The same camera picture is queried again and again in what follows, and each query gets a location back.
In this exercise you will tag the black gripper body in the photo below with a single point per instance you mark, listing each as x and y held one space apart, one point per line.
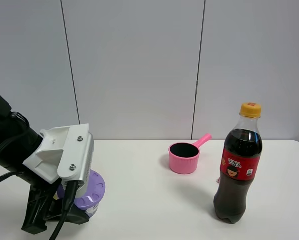
42 208

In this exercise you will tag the purple lidded round container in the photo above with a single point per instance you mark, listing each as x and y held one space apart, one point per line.
96 189

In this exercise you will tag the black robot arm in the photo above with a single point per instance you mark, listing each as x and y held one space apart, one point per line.
17 142

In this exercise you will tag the pink saucepan black inside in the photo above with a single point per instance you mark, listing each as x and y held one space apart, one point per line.
184 156

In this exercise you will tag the cola bottle yellow cap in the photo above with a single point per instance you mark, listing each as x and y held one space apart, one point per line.
239 163

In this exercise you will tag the white silver wrist camera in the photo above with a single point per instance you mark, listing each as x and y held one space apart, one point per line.
65 153

